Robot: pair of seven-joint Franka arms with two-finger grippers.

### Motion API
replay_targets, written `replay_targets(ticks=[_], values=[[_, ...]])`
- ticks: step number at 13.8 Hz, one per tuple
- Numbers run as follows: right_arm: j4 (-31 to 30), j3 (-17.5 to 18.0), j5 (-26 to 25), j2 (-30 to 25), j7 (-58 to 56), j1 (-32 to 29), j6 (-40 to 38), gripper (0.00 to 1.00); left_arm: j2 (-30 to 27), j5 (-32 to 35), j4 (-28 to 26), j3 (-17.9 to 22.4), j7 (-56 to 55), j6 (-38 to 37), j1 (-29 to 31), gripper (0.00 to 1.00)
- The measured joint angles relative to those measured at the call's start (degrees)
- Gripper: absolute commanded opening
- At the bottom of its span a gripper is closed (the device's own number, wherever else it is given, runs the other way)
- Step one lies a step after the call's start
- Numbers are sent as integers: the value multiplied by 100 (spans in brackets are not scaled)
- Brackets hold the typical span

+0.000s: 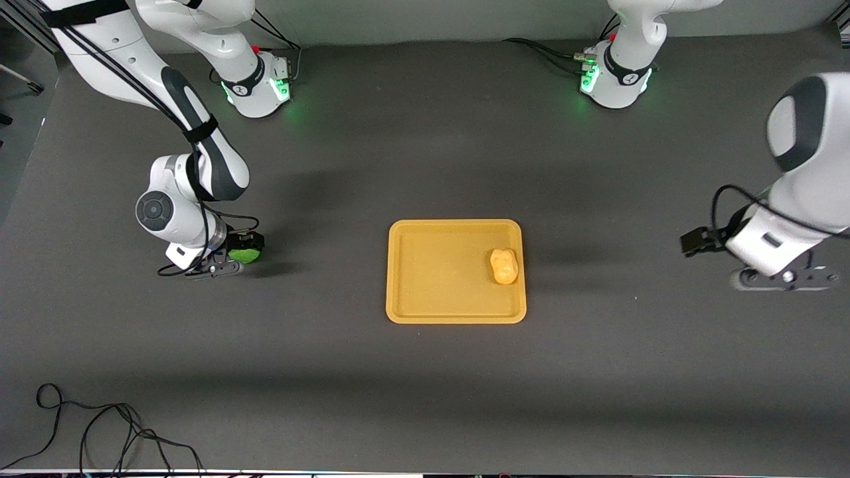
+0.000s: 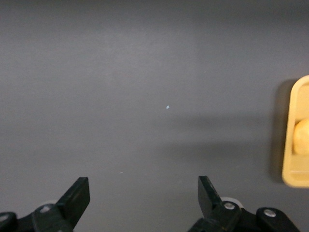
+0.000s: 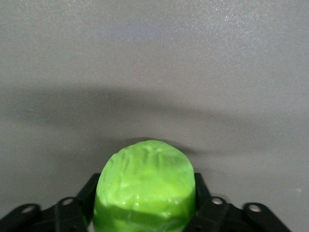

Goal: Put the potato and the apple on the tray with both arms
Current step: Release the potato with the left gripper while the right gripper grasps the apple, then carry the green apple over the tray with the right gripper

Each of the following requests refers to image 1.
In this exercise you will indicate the green apple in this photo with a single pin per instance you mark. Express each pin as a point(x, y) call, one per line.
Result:
point(246, 255)

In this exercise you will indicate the yellow potato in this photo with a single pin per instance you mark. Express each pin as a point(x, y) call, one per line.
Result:
point(505, 266)

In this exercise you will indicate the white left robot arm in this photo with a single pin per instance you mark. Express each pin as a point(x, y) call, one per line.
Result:
point(810, 133)

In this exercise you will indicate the yellow plastic tray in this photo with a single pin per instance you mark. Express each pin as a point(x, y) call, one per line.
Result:
point(438, 279)

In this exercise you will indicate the dark grey table cloth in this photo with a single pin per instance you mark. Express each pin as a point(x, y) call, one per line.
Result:
point(425, 385)

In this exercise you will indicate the black frame rail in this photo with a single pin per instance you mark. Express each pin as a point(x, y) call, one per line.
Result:
point(45, 40)
point(842, 25)

